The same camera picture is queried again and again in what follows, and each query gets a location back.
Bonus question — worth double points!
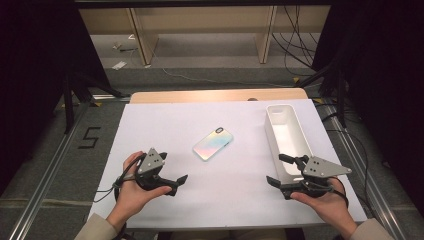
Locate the short aluminium rail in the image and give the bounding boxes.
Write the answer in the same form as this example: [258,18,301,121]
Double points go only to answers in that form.
[91,94,133,102]

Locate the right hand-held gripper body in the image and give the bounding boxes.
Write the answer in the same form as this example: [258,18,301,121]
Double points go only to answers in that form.
[293,156,353,194]

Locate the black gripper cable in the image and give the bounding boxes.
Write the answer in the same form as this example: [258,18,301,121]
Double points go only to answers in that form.
[93,152,148,240]
[313,178,350,209]

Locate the white table mat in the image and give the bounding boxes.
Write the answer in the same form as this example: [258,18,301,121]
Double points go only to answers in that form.
[88,98,368,231]

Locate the white plastic bin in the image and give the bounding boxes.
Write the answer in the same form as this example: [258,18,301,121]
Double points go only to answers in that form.
[264,104,314,184]

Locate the black curtain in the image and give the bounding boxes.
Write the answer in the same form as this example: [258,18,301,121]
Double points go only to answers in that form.
[311,0,424,208]
[0,0,113,198]

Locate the person's left hand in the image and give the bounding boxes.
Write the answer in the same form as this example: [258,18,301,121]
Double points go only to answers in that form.
[106,150,173,225]

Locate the black floor cable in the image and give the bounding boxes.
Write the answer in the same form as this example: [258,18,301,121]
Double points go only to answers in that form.
[316,103,378,218]

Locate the aluminium floor rail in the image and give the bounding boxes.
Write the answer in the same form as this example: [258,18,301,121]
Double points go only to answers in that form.
[321,99,408,240]
[8,99,92,240]

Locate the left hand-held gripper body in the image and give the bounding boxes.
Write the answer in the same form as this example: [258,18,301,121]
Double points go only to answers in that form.
[134,147,168,192]

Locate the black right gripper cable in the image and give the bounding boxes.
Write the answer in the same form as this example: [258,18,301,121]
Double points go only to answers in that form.
[313,178,350,209]

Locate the iridescent phone case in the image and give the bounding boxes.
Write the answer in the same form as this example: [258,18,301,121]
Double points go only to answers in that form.
[192,126,234,162]

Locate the person's right hand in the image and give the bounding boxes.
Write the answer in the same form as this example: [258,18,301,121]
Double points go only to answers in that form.
[289,177,358,234]

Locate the black metal stand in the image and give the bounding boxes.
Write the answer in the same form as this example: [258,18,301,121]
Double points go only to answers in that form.
[63,71,125,134]
[296,63,348,128]

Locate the beige wooden desk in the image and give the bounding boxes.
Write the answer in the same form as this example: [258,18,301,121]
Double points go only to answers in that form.
[79,4,331,66]

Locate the black cable bundle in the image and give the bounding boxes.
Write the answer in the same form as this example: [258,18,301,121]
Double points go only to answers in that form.
[271,4,321,71]

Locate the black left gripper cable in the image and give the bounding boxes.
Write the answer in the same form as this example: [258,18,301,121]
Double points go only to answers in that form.
[93,152,148,240]

